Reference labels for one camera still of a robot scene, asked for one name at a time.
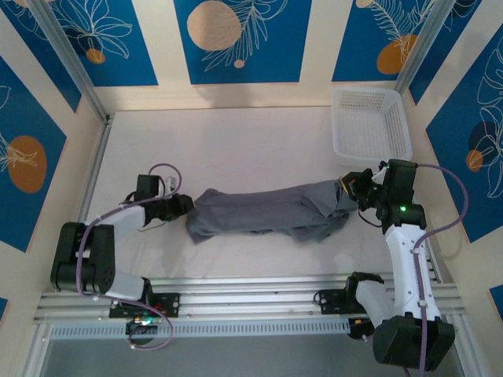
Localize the grey t-shirt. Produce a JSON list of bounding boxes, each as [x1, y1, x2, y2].
[[185, 178, 359, 247]]

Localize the white perforated plastic basket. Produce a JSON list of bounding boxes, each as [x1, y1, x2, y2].
[[332, 88, 413, 164]]

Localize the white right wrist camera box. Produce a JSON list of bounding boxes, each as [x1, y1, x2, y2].
[[372, 160, 391, 184]]

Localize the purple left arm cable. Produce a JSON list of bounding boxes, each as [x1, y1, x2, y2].
[[75, 163, 184, 350]]

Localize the blue floral wall panel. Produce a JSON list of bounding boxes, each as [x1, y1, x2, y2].
[[0, 57, 68, 253], [408, 0, 484, 105], [174, 0, 314, 86], [332, 0, 445, 83], [0, 7, 83, 114], [426, 37, 503, 243], [6, 0, 159, 88]]

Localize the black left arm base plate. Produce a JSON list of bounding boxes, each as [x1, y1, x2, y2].
[[108, 292, 182, 319]]

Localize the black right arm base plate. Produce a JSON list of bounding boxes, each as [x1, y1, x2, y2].
[[318, 288, 392, 315]]

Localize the aluminium mounting rail frame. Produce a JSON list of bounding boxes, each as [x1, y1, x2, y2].
[[33, 274, 467, 325]]

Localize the grey slotted cable duct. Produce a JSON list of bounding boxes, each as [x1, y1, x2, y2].
[[49, 318, 351, 341]]

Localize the aluminium corner post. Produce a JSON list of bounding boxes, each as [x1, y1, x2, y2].
[[28, 0, 115, 123], [394, 0, 463, 95]]

